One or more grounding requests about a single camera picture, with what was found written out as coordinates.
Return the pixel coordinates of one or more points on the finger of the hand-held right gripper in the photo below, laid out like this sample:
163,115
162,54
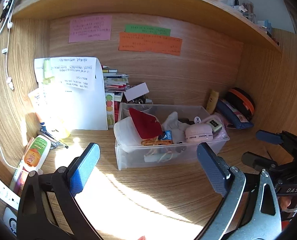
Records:
258,161
268,137

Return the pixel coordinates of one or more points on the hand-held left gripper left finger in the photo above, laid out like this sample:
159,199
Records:
86,170

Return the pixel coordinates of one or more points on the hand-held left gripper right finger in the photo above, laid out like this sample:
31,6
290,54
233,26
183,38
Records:
213,170

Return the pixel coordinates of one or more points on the clear plastic storage box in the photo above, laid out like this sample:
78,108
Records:
188,155

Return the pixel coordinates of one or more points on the pink round case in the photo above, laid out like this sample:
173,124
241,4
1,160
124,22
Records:
198,133

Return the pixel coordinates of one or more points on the white round plastic container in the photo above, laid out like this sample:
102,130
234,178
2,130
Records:
124,133

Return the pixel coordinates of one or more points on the white cloth pouch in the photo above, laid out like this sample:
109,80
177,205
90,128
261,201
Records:
174,127

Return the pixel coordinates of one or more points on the teal green tube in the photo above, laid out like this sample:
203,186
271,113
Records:
152,158

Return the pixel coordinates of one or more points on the red velvet pouch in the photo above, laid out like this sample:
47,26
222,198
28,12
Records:
144,125

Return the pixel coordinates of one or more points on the wooden desktop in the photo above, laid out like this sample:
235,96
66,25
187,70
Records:
151,200

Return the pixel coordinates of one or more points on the person's right hand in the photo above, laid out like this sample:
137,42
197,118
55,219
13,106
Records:
286,202

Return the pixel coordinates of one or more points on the bundle of metal pens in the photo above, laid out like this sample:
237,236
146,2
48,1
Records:
54,141

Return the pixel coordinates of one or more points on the blue pencil pouch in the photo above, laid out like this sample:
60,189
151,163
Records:
232,113

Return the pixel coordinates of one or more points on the white green dotted block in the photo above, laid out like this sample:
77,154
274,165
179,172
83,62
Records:
213,124

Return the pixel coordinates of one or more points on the black orange round case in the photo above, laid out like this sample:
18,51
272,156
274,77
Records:
238,97

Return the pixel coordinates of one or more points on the white oval tag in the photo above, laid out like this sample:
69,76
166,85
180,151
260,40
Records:
197,120

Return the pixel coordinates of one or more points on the white tube orange label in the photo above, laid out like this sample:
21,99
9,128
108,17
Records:
34,155

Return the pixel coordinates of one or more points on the small blue packet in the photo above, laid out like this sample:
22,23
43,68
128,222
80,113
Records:
168,135

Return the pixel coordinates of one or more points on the fruit sticker sheet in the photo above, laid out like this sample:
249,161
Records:
109,110

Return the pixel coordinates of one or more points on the white paper folder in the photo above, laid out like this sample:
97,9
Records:
83,105

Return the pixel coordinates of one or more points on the yellow tube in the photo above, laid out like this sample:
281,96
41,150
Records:
212,102

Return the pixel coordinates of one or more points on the bunch of metal keys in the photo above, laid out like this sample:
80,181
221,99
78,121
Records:
141,101

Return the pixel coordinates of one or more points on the white round charger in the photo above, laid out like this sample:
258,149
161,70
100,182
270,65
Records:
9,217

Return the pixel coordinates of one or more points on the small white cardboard box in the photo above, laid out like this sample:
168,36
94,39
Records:
137,91

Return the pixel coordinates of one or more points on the stack of colourful booklets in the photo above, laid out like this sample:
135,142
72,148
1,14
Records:
114,80

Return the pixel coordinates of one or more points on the yellow liquid bottle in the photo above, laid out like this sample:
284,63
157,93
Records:
48,70

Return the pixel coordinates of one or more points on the small blue object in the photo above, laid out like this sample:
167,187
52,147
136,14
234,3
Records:
268,26

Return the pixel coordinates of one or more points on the glass jar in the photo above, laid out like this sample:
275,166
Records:
249,17

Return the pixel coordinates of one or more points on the orange paper note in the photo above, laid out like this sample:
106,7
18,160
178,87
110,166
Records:
151,45

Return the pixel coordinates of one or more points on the pink paper note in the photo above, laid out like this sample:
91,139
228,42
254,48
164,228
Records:
89,28

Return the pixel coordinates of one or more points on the green paper note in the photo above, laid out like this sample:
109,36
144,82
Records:
147,30

